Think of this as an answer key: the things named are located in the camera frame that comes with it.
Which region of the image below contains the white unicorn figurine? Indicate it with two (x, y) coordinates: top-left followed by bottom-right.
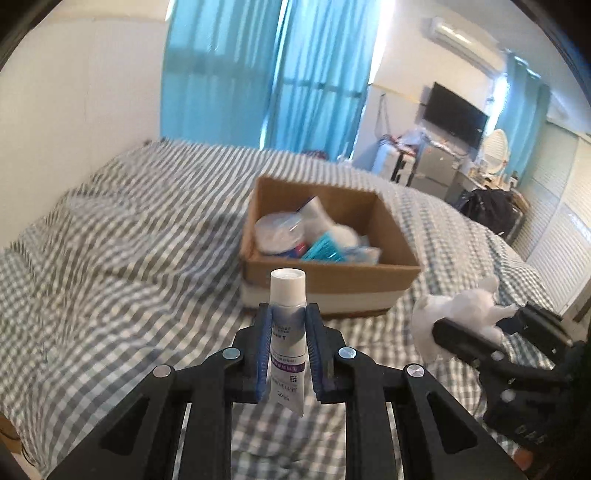
(410, 275), (519, 365)

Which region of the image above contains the person's left hand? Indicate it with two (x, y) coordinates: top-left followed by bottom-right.
(513, 447), (534, 471)

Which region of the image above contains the white purple cream tube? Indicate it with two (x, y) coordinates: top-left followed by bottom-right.
(270, 268), (308, 417)

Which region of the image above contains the white air conditioner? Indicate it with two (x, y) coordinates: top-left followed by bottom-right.
(430, 17), (506, 78)

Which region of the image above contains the black wall television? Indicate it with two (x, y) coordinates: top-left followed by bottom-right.
(423, 83), (489, 149)

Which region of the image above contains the blue tissue pack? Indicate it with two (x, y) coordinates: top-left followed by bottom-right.
(342, 246), (382, 265)

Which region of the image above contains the grey checked bed cover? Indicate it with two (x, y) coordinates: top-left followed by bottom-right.
(1, 141), (552, 475)

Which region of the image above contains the clear floss pick jar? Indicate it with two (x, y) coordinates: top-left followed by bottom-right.
(254, 212), (308, 259)

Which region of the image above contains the round white mirror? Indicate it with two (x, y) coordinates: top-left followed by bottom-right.
(480, 129), (509, 175)

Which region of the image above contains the blue curtain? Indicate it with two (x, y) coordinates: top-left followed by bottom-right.
(496, 53), (551, 180)
(160, 1), (380, 161)

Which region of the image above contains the blue razor blister pack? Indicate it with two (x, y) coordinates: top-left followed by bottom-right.
(301, 232), (346, 263)

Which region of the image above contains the black backpack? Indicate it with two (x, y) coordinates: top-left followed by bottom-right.
(455, 189), (525, 245)

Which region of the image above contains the grey mini fridge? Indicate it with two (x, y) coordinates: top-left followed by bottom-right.
(410, 143), (460, 200)

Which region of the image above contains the brown cardboard box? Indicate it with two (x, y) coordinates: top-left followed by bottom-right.
(239, 176), (421, 317)

